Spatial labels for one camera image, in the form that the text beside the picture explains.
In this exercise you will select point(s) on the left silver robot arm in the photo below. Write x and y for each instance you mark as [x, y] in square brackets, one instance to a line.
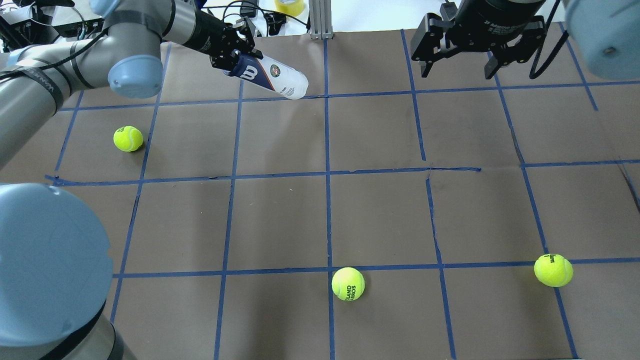
[56, 271]

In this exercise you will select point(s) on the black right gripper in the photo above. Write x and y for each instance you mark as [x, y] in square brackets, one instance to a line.
[500, 20]

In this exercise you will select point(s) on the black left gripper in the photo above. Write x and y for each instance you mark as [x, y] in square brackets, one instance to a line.
[206, 31]

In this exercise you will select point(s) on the yellow tape roll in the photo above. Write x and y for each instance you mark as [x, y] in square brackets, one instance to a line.
[292, 8]

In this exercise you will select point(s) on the aluminium frame post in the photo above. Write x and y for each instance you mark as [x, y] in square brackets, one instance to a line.
[320, 16]

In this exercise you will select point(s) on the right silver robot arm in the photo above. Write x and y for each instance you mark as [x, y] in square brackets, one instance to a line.
[607, 32]

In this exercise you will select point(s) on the yellow tennis ball near front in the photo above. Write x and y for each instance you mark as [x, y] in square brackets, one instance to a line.
[128, 139]

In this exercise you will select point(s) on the yellow tennis ball mid table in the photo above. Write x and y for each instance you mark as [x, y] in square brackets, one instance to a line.
[553, 270]

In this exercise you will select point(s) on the white blue tennis ball can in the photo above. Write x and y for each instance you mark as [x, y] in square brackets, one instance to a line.
[271, 75]

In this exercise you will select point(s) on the yellow tennis ball by base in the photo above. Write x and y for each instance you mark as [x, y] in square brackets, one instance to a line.
[348, 284]

